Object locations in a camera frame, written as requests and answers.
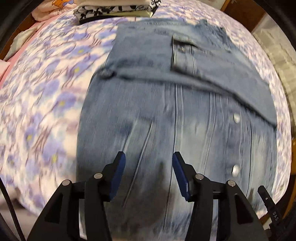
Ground blue denim jacket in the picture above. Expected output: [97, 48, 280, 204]
[77, 19, 277, 240]

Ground purple cat print blanket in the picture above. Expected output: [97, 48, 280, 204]
[1, 1, 291, 215]

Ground pink bed sheet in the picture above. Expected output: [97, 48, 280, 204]
[1, 16, 58, 87]

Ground beige lace furniture cover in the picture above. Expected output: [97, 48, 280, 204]
[252, 14, 295, 138]

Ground grey folded cloth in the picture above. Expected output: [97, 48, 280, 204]
[4, 23, 44, 61]

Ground black white patterned garment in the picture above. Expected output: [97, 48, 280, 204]
[74, 1, 161, 24]

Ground pink bear print quilt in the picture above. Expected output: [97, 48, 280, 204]
[32, 1, 77, 22]

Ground black cable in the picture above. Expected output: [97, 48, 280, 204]
[0, 178, 26, 241]

